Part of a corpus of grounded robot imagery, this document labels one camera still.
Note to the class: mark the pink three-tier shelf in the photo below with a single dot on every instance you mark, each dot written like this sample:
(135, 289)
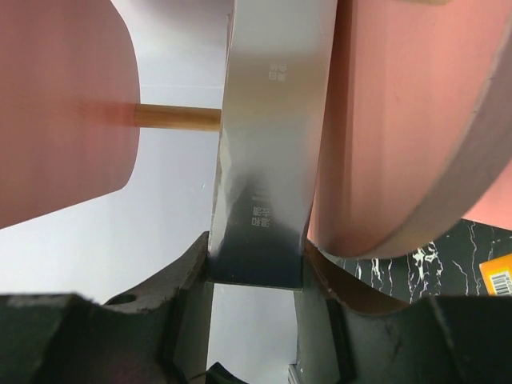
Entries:
(416, 131)

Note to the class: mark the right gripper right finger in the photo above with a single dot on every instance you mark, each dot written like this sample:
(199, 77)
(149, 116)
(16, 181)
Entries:
(349, 332)

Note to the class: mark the silver grey toothpaste box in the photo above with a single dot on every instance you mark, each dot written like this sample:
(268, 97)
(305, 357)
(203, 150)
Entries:
(274, 100)

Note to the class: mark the orange barcode toothpaste box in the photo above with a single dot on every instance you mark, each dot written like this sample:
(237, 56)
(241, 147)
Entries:
(496, 275)

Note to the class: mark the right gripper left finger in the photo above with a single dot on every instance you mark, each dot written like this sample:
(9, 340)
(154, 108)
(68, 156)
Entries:
(155, 332)

